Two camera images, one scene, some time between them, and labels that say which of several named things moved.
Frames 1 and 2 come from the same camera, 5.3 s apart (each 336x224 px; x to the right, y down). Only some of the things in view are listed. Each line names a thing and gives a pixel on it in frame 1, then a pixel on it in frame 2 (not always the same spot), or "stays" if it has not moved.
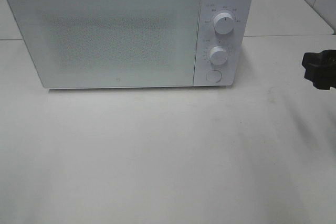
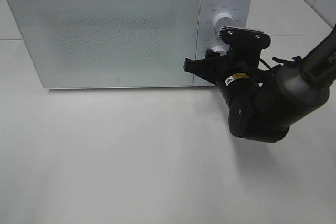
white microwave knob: x=223 y=23 stays
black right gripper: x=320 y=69 to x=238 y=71
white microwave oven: x=104 y=30 stays
